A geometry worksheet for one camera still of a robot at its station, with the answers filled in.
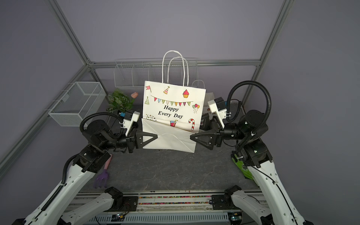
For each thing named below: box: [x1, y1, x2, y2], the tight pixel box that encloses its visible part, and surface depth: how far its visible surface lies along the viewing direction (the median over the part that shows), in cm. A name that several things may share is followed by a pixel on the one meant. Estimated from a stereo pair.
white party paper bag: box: [141, 50, 207, 154], surface depth 48 cm
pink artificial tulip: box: [130, 91, 139, 99], surface depth 91 cm
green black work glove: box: [230, 150, 254, 180], surface depth 86 cm
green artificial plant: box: [105, 88, 135, 113], surface depth 88 cm
